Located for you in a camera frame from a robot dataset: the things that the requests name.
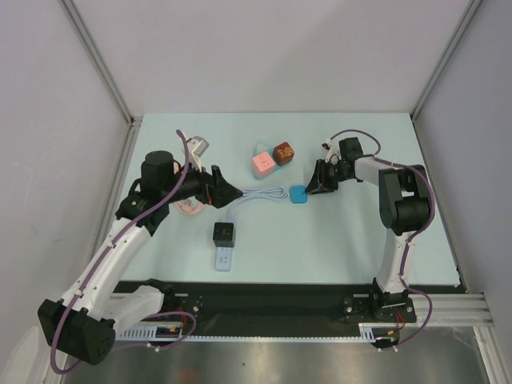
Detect light blue coiled power cable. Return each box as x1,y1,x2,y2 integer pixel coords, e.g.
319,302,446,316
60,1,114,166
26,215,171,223
227,185,291,223

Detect pink cube socket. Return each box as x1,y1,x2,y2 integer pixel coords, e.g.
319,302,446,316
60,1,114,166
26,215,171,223
251,152,276,179

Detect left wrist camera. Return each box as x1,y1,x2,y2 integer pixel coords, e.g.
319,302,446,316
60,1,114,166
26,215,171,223
186,136,210,170

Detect light blue power strip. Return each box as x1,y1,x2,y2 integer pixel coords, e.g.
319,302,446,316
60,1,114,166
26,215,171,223
214,247,234,272

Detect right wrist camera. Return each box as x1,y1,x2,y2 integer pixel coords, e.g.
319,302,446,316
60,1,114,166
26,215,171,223
322,138,341,164

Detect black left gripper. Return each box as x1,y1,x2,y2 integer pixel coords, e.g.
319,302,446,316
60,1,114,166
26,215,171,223
162,155,242,209

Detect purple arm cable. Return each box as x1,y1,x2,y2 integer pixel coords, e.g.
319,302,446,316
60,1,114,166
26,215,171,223
50,128,198,375
323,128,436,353

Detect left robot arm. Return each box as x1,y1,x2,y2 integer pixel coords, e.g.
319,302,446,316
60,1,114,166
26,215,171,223
38,150,242,374

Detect white slotted cable duct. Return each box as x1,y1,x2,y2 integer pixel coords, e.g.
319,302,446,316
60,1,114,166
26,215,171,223
115,322,401,342

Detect black cube socket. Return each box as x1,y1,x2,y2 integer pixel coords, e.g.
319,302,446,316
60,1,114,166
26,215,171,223
212,222,235,248

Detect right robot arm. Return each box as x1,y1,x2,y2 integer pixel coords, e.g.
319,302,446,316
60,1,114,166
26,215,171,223
306,137,435,323

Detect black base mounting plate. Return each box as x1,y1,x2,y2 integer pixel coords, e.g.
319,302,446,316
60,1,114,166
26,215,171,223
115,281,417,338

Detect teal triangular power strip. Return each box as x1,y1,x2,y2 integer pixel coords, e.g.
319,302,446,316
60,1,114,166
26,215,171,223
251,142,295,179

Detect pink coiled cable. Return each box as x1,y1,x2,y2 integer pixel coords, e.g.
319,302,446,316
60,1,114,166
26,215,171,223
175,199,207,217

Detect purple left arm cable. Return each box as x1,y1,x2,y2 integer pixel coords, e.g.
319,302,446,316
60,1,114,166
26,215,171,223
50,128,198,375

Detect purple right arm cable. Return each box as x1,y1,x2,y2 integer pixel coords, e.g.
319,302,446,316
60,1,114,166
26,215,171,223
323,128,436,353

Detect blue plug adapter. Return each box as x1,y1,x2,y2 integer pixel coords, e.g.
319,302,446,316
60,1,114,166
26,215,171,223
289,185,308,205

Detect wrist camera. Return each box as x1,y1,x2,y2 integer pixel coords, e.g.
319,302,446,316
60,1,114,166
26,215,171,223
322,138,341,164
186,136,210,170

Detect dark red cube socket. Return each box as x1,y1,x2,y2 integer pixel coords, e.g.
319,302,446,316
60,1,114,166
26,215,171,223
272,142,295,166

